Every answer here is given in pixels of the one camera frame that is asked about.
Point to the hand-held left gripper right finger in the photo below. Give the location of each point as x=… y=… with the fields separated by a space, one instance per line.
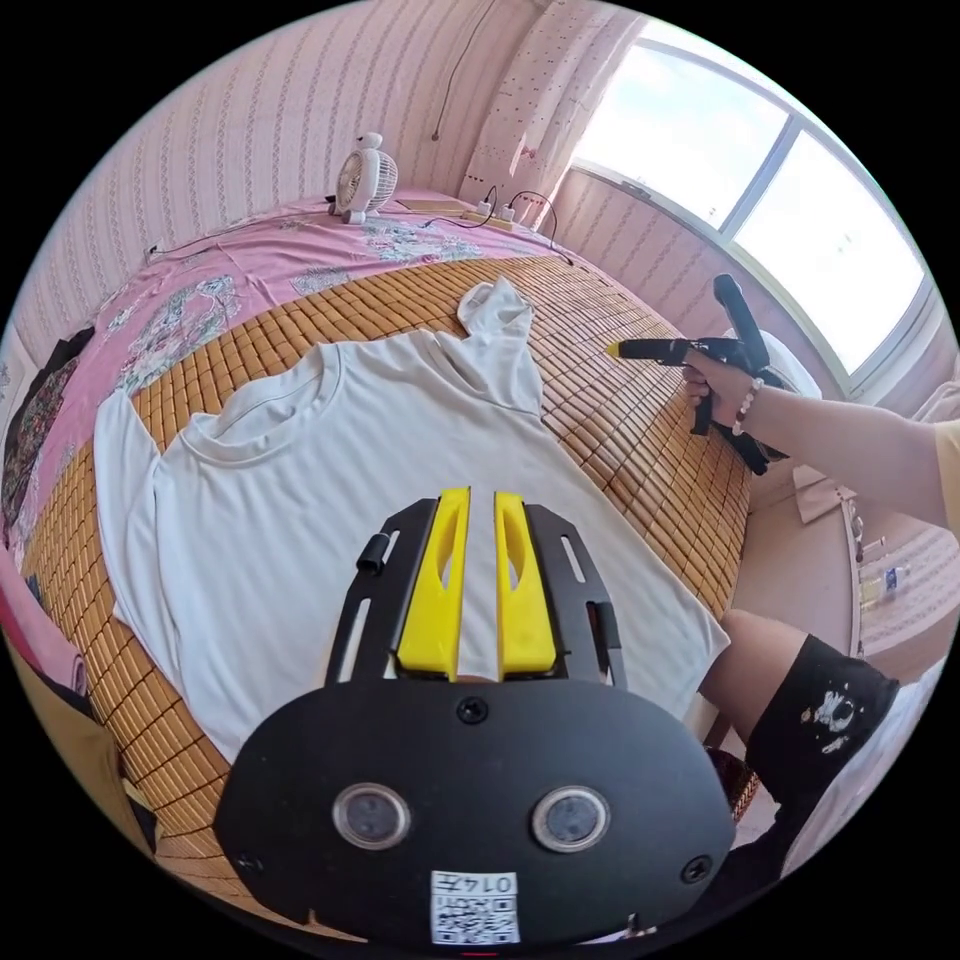
x=525 y=615

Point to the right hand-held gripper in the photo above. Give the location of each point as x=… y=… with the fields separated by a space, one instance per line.
x=660 y=350

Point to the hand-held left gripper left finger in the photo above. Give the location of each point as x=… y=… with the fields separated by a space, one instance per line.
x=431 y=600

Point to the white long sleeve shirt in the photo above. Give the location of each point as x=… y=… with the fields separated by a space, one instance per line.
x=300 y=525

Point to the person's right forearm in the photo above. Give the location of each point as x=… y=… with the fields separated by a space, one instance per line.
x=847 y=450

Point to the person's right hand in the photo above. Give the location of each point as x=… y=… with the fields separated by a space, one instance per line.
x=716 y=390

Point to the bed with woven mat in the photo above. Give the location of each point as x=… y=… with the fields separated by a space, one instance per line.
x=637 y=360

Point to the power strip with chargers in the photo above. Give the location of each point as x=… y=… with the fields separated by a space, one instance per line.
x=487 y=215

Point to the large bright window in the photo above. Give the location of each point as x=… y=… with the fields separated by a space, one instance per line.
x=750 y=150

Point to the pink dotted curtain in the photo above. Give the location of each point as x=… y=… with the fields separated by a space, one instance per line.
x=540 y=90

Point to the small white fan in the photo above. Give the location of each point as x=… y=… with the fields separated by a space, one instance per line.
x=367 y=176

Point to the person's body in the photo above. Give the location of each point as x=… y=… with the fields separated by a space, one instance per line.
x=817 y=720

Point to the dark floral garment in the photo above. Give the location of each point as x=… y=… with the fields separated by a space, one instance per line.
x=41 y=420

